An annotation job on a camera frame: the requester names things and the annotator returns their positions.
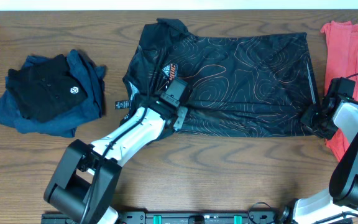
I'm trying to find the black orange-patterned t-shirt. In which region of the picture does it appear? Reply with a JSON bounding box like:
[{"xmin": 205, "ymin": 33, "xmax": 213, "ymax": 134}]
[{"xmin": 123, "ymin": 19, "xmax": 318, "ymax": 138}]

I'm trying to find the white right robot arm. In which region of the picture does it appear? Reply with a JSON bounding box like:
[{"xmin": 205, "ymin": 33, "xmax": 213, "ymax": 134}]
[{"xmin": 288, "ymin": 96, "xmax": 358, "ymax": 223}]

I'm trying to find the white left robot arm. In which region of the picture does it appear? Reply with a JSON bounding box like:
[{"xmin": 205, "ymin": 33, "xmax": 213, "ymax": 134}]
[{"xmin": 44, "ymin": 101, "xmax": 188, "ymax": 223}]

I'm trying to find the red t-shirt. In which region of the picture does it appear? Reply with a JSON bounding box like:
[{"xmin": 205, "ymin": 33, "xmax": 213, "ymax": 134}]
[{"xmin": 319, "ymin": 21, "xmax": 358, "ymax": 222}]

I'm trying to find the navy blue folded shirt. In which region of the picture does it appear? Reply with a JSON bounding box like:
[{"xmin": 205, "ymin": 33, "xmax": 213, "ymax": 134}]
[{"xmin": 0, "ymin": 50, "xmax": 106, "ymax": 138}]

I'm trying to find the black folded polo shirt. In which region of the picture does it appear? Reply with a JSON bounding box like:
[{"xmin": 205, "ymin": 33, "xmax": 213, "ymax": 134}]
[{"xmin": 6, "ymin": 55, "xmax": 88, "ymax": 123}]

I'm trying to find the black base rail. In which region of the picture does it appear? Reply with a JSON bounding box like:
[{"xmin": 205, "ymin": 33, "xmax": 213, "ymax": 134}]
[{"xmin": 40, "ymin": 202, "xmax": 354, "ymax": 224}]

